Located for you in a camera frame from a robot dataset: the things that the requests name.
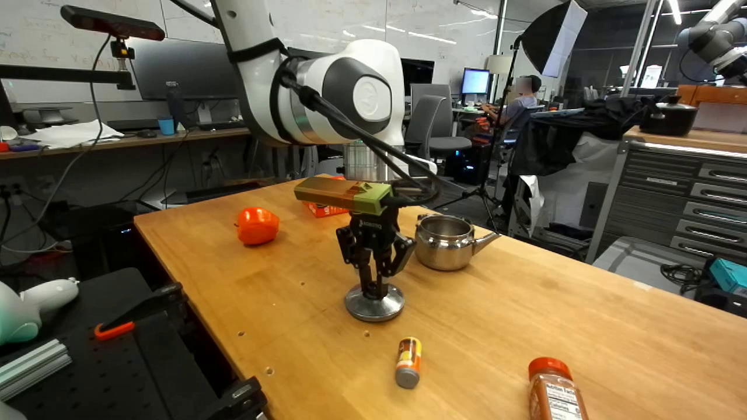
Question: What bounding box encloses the teal case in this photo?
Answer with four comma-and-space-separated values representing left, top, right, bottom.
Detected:
708, 255, 747, 296

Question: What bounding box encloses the stainless steel teapot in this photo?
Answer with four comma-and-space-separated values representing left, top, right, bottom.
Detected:
413, 212, 505, 273

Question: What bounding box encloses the black cooking pot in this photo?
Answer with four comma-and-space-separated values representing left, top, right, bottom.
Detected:
638, 98, 701, 137

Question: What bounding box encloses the orange-capped spice bottle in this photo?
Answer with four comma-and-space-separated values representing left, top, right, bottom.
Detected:
526, 354, 591, 420

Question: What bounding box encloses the gray storage bin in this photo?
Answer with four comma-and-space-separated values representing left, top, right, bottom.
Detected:
591, 234, 747, 312

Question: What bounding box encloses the small yellow-labelled bottle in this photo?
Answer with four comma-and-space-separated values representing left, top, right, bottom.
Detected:
393, 335, 424, 393

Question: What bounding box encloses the black cloth pile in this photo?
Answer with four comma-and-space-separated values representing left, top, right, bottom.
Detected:
509, 95, 664, 178

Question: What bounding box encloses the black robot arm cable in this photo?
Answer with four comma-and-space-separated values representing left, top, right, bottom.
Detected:
275, 65, 443, 209

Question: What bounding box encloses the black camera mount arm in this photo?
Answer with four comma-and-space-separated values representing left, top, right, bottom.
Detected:
0, 38, 135, 92

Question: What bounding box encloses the long wooden desk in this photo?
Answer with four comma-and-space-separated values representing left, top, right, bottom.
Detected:
0, 115, 263, 164

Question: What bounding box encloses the orange-handled black clamp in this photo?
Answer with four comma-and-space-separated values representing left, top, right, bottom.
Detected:
90, 281, 185, 345

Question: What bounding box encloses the black carrying bag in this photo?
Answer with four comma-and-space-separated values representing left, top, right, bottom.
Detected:
661, 260, 747, 317

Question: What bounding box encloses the aluminium extrusion rail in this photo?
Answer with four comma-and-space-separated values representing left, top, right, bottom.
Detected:
0, 337, 74, 403

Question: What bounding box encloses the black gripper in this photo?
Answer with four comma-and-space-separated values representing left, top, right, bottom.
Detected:
334, 212, 418, 304

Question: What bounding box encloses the black stereo camera bar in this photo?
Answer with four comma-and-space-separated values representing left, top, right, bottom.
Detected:
59, 3, 168, 43

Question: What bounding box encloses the red-orange toy tomato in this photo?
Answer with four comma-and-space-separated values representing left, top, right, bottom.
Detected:
233, 206, 283, 251

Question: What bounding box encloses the gray office chair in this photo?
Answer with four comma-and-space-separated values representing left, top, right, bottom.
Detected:
404, 92, 474, 206

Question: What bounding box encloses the gray drawer cabinet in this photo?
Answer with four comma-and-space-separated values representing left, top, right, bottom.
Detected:
585, 126, 747, 266

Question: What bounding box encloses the steel teapot lid black knob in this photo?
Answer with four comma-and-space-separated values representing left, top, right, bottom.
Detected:
343, 282, 407, 325

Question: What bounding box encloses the lit computer monitor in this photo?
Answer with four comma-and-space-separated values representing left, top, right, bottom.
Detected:
460, 65, 494, 101

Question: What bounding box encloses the black table clamp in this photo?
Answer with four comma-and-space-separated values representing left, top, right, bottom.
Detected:
206, 377, 270, 420

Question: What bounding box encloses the seated person gray shirt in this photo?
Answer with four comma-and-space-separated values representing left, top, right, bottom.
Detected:
497, 73, 543, 134

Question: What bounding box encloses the black photo light reflector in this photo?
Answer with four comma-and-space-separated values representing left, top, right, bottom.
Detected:
518, 0, 591, 77

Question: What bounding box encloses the white paper stack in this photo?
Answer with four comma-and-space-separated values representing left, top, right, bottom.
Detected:
18, 119, 127, 149

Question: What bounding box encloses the large black computer monitor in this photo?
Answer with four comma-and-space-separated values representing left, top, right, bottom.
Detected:
127, 39, 245, 130

